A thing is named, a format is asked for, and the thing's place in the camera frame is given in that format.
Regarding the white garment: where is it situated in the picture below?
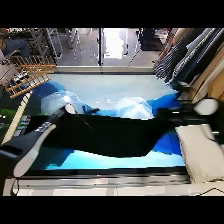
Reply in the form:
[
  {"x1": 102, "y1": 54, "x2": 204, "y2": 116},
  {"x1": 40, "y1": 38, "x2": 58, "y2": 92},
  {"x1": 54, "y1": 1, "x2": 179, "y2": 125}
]
[{"x1": 175, "y1": 123, "x2": 224, "y2": 185}]

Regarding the black garment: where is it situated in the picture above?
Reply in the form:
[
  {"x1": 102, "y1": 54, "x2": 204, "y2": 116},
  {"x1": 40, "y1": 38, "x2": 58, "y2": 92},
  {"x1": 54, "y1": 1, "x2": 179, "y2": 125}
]
[{"x1": 24, "y1": 111, "x2": 180, "y2": 159}]

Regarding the brown clothes hanger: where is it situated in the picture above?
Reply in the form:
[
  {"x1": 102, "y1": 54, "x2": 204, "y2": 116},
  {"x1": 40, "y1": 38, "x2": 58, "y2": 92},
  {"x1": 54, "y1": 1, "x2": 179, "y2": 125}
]
[
  {"x1": 17, "y1": 62, "x2": 57, "y2": 74},
  {"x1": 3, "y1": 74, "x2": 52, "y2": 100}
]

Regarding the row of hanging clothes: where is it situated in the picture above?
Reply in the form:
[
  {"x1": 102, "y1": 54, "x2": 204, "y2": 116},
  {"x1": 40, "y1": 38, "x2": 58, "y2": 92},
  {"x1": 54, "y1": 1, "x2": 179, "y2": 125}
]
[{"x1": 152, "y1": 27, "x2": 224, "y2": 94}]

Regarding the black cable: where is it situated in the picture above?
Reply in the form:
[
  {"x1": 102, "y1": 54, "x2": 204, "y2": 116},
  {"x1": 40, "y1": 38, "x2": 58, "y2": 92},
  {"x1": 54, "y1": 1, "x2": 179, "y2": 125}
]
[{"x1": 195, "y1": 186, "x2": 224, "y2": 197}]

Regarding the silver frame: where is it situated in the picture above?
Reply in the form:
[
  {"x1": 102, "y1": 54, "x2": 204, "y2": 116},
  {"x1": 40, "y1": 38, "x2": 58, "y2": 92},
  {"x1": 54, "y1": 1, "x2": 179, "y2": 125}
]
[{"x1": 0, "y1": 172, "x2": 224, "y2": 197}]

